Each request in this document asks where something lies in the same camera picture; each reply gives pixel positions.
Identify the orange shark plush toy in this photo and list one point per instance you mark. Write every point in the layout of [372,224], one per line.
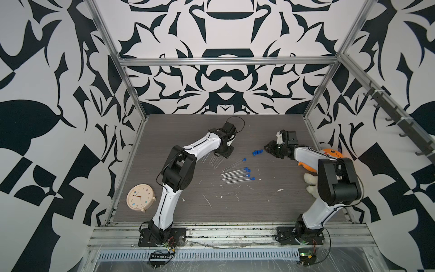
[309,158]

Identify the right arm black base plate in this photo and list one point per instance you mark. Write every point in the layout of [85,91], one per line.
[299,236]

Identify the beige round alarm clock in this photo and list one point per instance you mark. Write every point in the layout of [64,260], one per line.
[140,198]

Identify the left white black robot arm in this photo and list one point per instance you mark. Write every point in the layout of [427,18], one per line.
[178,172]

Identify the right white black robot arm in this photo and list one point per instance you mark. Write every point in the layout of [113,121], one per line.
[337,182]

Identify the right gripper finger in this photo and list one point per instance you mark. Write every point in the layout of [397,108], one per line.
[269,144]
[269,150]

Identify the test tube front most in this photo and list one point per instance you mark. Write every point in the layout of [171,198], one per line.
[245,179]

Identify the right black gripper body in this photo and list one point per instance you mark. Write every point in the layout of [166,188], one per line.
[279,150]

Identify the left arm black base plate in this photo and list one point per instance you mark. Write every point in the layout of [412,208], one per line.
[154,237]

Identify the aluminium frame front rail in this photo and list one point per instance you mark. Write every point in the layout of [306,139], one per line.
[230,235]

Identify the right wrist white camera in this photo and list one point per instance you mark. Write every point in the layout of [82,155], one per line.
[279,136]

